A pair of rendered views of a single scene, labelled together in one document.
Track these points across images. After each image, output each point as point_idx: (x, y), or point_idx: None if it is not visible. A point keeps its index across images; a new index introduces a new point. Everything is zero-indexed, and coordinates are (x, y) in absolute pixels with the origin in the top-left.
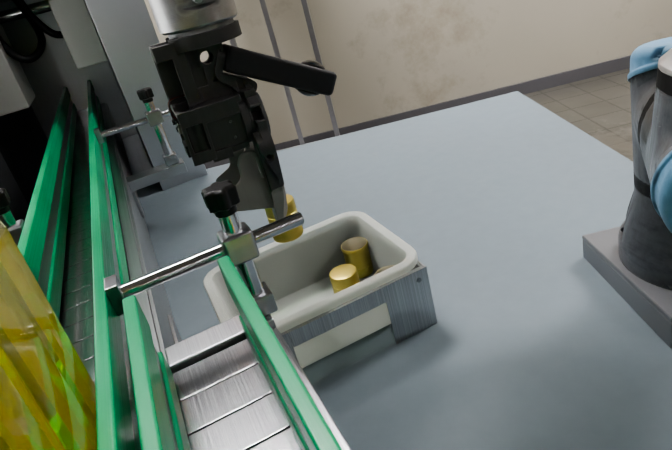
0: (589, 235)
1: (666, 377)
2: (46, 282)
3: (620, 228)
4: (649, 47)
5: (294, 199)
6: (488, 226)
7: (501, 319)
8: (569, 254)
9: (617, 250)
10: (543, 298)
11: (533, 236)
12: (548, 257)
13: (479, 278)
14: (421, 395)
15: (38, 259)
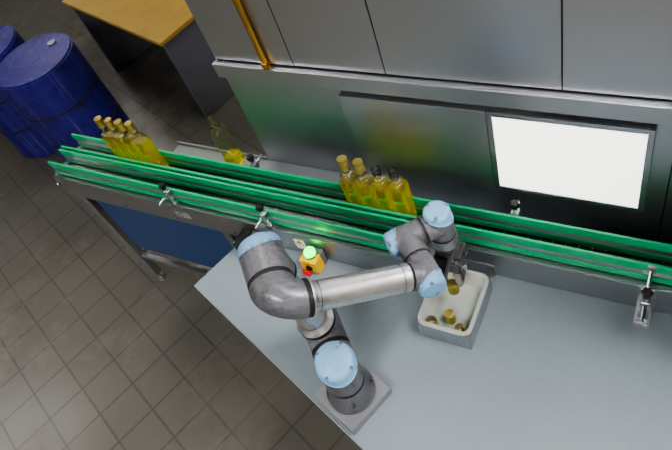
0: (388, 388)
1: (352, 348)
2: (495, 222)
3: (373, 381)
4: (344, 345)
5: (577, 378)
6: (440, 397)
7: (402, 346)
8: (398, 391)
9: (375, 382)
10: (394, 362)
11: (417, 398)
12: (404, 386)
13: (421, 362)
14: (405, 308)
15: (495, 218)
